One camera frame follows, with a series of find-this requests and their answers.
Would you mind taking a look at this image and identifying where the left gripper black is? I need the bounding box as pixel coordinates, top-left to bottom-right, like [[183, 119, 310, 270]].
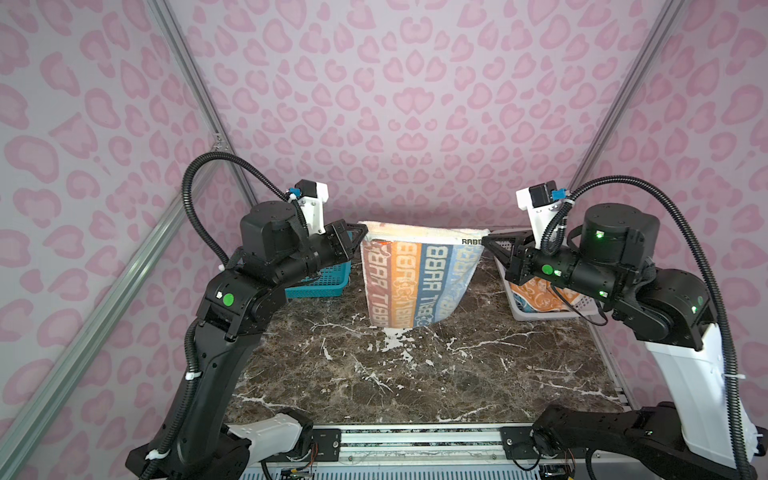
[[274, 218, 366, 291]]

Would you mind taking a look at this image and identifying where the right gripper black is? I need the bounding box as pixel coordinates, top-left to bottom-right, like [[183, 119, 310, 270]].
[[481, 225, 625, 303]]

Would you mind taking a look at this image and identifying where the teal plastic basket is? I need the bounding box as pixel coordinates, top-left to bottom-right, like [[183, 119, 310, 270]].
[[285, 262, 351, 299]]

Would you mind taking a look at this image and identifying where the rabbit striped towel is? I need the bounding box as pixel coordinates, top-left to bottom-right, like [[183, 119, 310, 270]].
[[361, 221, 489, 329]]

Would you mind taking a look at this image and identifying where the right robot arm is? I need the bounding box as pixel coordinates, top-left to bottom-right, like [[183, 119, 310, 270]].
[[482, 203, 766, 479]]

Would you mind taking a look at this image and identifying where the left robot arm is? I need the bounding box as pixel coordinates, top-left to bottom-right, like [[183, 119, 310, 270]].
[[126, 201, 368, 479]]

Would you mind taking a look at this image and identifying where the orange patterned towel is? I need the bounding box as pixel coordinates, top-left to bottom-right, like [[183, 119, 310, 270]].
[[508, 278, 582, 313]]

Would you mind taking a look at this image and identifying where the white plastic basket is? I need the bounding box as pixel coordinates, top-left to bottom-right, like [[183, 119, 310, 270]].
[[495, 260, 607, 326]]

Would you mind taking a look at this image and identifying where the left diagonal aluminium strut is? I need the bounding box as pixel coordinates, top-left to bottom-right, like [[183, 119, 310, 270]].
[[1, 154, 213, 479]]

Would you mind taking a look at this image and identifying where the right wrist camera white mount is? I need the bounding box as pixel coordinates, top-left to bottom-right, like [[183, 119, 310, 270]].
[[516, 180, 567, 248]]

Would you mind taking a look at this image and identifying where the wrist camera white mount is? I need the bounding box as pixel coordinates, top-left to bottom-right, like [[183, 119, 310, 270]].
[[288, 179, 329, 235], [516, 180, 567, 248]]

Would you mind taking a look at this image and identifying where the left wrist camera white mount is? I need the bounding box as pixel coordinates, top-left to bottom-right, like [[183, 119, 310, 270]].
[[288, 179, 329, 235]]

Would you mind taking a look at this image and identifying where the left corner aluminium post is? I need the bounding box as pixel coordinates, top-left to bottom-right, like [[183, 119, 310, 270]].
[[146, 0, 259, 208]]

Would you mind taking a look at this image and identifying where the corner aluminium post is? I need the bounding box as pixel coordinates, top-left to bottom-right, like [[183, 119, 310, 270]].
[[569, 0, 689, 189], [146, 0, 259, 208]]

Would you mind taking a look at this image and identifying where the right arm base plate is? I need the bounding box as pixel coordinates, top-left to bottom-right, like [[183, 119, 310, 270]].
[[499, 426, 539, 462]]

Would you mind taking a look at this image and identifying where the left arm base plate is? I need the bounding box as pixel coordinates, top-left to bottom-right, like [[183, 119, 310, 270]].
[[285, 428, 342, 463]]

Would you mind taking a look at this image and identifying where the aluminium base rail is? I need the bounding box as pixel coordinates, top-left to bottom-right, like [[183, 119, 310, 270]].
[[243, 423, 653, 479]]

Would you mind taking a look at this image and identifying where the right corner aluminium post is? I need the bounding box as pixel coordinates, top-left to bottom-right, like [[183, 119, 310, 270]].
[[569, 0, 689, 189]]

